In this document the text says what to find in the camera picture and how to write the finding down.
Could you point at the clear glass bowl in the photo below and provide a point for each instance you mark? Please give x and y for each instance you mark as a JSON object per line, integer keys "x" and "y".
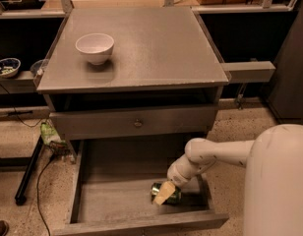
{"x": 37, "y": 69}

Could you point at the open grey middle drawer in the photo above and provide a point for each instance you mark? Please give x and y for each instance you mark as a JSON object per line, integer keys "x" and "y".
{"x": 113, "y": 189}

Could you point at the white ceramic bowl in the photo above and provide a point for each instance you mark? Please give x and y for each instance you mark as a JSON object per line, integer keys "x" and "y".
{"x": 96, "y": 48}

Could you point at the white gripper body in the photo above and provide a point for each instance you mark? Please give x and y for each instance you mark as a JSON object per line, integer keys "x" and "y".
{"x": 175, "y": 174}

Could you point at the grey wooden drawer cabinet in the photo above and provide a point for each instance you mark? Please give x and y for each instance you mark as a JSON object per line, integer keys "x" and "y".
{"x": 161, "y": 57}

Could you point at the closed grey top drawer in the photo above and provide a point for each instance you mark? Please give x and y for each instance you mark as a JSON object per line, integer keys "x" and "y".
{"x": 112, "y": 123}

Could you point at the blue patterned bowl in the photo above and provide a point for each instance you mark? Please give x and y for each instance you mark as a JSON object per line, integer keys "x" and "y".
{"x": 9, "y": 67}

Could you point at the green soda can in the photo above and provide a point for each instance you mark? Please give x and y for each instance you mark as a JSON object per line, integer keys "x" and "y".
{"x": 174, "y": 199}

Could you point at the brown shoe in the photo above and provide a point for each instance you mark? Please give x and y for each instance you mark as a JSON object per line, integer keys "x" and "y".
{"x": 3, "y": 228}

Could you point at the black metal bar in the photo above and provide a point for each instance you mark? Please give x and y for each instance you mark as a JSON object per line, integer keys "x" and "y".
{"x": 20, "y": 197}

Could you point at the round drawer knob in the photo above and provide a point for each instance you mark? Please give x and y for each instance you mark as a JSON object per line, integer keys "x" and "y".
{"x": 138, "y": 123}

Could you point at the grey left low shelf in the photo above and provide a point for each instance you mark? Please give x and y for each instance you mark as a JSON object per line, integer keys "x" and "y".
{"x": 21, "y": 83}

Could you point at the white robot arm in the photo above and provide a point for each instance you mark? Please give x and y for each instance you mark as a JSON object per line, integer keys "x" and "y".
{"x": 273, "y": 192}

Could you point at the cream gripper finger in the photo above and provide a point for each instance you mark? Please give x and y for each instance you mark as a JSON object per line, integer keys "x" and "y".
{"x": 163, "y": 192}

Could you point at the green snack bag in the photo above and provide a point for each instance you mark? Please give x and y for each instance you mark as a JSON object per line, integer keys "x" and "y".
{"x": 50, "y": 136}

